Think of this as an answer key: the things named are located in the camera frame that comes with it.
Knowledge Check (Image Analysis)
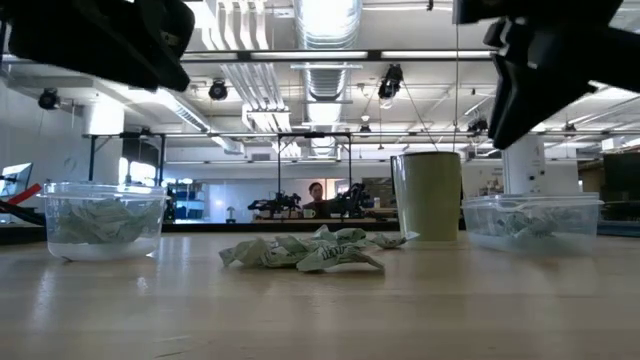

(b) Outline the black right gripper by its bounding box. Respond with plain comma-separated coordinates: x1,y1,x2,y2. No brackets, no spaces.
452,0,640,151

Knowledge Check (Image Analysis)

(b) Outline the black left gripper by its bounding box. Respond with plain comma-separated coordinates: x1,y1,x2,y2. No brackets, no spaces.
0,0,197,93

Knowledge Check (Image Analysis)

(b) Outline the black round ceiling fixture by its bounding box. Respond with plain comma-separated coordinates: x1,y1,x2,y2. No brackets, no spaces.
377,63,405,100
208,78,230,102
37,88,60,111

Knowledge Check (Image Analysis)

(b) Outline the white column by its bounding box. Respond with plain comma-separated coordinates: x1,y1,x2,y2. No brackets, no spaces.
502,133,547,196

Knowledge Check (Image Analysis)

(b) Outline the rectangular clear plastic container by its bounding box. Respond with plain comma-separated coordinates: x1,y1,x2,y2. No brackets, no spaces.
460,192,605,254

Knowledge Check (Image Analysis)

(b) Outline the round clear plastic container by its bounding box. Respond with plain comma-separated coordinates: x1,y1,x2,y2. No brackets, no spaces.
37,180,169,263

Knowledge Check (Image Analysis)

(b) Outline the pale green mug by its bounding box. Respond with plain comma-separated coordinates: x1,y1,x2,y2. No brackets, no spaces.
390,151,464,243

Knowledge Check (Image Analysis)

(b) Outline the computer monitor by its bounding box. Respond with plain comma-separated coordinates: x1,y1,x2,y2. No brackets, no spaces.
0,162,34,199

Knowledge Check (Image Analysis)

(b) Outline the red bar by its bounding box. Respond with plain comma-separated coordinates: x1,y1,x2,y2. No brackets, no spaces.
4,183,44,207

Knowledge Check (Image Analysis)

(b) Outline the person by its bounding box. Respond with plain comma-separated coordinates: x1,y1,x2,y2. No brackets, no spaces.
302,181,334,220

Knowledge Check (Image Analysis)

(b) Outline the black background rig frame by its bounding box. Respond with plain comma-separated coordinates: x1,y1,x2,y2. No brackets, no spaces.
87,130,167,187
275,131,354,221

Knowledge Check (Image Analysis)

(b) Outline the silver ventilation duct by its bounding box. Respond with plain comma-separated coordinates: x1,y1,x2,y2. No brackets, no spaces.
294,0,362,159

